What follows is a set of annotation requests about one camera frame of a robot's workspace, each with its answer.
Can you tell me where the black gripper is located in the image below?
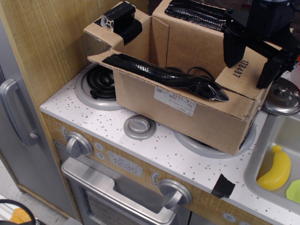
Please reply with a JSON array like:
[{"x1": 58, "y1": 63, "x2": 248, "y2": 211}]
[{"x1": 223, "y1": 0, "x2": 300, "y2": 89}]

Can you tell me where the green toy piece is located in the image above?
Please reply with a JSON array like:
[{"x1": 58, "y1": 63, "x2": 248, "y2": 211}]
[{"x1": 285, "y1": 180, "x2": 300, "y2": 204}]

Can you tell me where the steel pot lid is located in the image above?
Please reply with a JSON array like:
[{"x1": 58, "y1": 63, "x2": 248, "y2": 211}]
[{"x1": 262, "y1": 77, "x2": 300, "y2": 116}]

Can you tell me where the grey right oven knob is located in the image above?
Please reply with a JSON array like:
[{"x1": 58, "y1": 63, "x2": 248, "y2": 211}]
[{"x1": 159, "y1": 179, "x2": 193, "y2": 209}]

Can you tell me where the taped spoon on flap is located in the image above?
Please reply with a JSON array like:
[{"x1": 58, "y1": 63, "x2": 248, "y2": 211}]
[
  {"x1": 103, "y1": 53, "x2": 229, "y2": 102},
  {"x1": 165, "y1": 0, "x2": 226, "y2": 32}
]

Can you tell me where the silver sink basin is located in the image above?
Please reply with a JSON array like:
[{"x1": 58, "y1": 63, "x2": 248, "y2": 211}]
[{"x1": 244, "y1": 114, "x2": 300, "y2": 214}]

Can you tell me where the black cable bottom left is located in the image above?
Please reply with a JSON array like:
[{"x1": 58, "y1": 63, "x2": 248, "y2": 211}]
[{"x1": 0, "y1": 199, "x2": 40, "y2": 225}]

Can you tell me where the grey right burner ring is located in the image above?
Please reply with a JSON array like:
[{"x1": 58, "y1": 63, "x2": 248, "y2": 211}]
[{"x1": 173, "y1": 120, "x2": 257, "y2": 159}]

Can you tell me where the silver oven door handle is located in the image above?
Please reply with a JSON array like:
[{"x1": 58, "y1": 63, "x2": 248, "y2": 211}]
[{"x1": 61, "y1": 158, "x2": 178, "y2": 225}]

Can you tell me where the grey toy fridge door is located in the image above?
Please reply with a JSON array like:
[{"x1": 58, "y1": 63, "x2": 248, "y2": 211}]
[{"x1": 0, "y1": 25, "x2": 75, "y2": 218}]

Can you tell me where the brown cardboard box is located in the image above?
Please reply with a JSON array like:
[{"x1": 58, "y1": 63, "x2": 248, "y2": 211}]
[{"x1": 85, "y1": 0, "x2": 268, "y2": 155}]

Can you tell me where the taped spoon on back flap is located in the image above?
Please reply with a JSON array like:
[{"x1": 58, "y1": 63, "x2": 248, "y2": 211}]
[{"x1": 165, "y1": 0, "x2": 226, "y2": 32}]

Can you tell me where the oven clock display panel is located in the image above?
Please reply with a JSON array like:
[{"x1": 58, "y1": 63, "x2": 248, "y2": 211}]
[{"x1": 107, "y1": 151, "x2": 143, "y2": 177}]

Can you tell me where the taped spoon on front flap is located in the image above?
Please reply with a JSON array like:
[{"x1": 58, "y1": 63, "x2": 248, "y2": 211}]
[{"x1": 103, "y1": 53, "x2": 229, "y2": 102}]

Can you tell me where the black cable in box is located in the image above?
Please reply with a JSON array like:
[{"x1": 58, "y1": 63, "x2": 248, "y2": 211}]
[{"x1": 165, "y1": 66, "x2": 218, "y2": 82}]

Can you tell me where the grey round top knob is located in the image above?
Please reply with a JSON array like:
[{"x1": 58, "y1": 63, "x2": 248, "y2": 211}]
[{"x1": 123, "y1": 114, "x2": 156, "y2": 140}]

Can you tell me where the grey oven knob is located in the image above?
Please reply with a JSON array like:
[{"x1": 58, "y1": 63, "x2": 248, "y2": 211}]
[
  {"x1": 66, "y1": 131, "x2": 93, "y2": 158},
  {"x1": 159, "y1": 179, "x2": 193, "y2": 209}
]

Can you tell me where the orange object bottom left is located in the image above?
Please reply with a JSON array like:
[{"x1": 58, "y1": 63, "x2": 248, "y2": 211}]
[{"x1": 9, "y1": 208, "x2": 32, "y2": 224}]

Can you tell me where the black tape piece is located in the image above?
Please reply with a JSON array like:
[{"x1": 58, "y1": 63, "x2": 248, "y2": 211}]
[{"x1": 211, "y1": 174, "x2": 235, "y2": 198}]

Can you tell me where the black coil left burner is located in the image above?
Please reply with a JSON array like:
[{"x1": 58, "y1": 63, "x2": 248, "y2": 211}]
[{"x1": 75, "y1": 64, "x2": 123, "y2": 111}]

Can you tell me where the grey fridge door handle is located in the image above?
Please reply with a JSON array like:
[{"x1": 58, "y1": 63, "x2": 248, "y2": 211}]
[{"x1": 0, "y1": 78, "x2": 40, "y2": 147}]

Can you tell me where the grey left oven knob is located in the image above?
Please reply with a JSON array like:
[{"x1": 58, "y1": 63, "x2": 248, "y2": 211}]
[{"x1": 66, "y1": 131, "x2": 93, "y2": 158}]

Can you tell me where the taped aluminium profile left flap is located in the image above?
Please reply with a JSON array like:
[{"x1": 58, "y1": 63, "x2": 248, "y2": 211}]
[{"x1": 100, "y1": 1, "x2": 143, "y2": 45}]

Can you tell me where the yellow toy banana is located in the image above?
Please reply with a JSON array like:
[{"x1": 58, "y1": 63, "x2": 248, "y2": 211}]
[{"x1": 257, "y1": 145, "x2": 292, "y2": 191}]

